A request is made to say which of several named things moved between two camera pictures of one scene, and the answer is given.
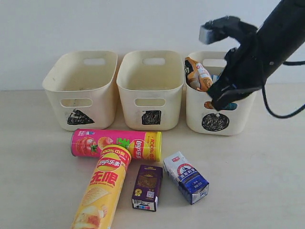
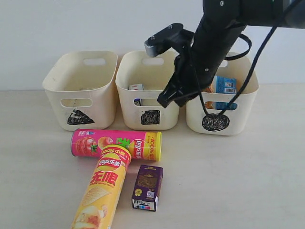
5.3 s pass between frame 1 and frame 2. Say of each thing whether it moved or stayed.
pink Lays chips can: stayed
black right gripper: moved
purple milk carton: stayed
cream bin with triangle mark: stayed
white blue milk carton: moved
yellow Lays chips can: stayed
